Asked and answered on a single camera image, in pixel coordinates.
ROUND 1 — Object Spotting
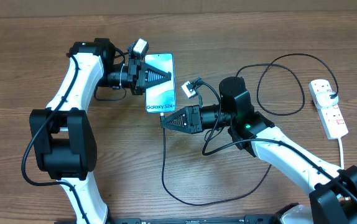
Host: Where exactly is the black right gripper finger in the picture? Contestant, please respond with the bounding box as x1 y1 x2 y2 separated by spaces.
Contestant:
161 106 188 128
162 124 191 133

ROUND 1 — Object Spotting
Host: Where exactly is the blue Samsung Galaxy smartphone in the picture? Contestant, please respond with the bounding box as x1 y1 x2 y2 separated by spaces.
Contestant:
145 53 176 113

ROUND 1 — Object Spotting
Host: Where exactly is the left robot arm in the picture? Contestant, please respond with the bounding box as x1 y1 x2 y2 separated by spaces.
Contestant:
21 38 173 223

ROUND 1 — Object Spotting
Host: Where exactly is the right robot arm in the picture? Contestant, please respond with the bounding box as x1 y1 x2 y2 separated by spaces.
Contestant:
161 77 357 223

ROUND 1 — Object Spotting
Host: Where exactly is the white charger plug adapter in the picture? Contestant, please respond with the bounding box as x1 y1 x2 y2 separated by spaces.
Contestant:
315 91 339 109

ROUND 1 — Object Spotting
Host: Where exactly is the white power strip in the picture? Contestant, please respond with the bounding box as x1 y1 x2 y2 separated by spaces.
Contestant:
308 79 348 139

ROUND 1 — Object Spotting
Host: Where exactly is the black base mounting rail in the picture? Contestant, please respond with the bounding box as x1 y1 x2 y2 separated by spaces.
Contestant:
53 213 279 224

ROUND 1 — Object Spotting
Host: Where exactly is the white power strip cord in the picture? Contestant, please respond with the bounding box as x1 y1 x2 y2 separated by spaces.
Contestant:
337 138 350 202

